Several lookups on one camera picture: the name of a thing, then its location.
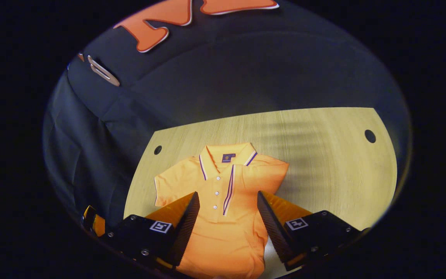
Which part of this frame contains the black backdrop cloth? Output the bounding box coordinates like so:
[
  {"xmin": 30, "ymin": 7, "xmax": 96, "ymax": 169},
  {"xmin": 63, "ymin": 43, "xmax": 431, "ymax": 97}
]
[{"xmin": 43, "ymin": 0, "xmax": 411, "ymax": 233}]

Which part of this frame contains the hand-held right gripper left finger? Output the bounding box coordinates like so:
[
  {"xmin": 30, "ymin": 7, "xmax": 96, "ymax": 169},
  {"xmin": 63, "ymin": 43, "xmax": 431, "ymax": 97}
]
[{"xmin": 103, "ymin": 192, "xmax": 200, "ymax": 268}]

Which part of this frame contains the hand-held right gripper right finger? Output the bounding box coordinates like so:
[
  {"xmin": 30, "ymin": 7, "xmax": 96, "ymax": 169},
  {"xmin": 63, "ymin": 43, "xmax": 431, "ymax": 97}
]
[{"xmin": 257, "ymin": 191, "xmax": 363, "ymax": 272}]

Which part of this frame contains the orange T-shirt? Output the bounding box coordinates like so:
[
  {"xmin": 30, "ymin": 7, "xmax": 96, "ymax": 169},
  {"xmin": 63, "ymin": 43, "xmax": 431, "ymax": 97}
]
[{"xmin": 154, "ymin": 143, "xmax": 289, "ymax": 279}]

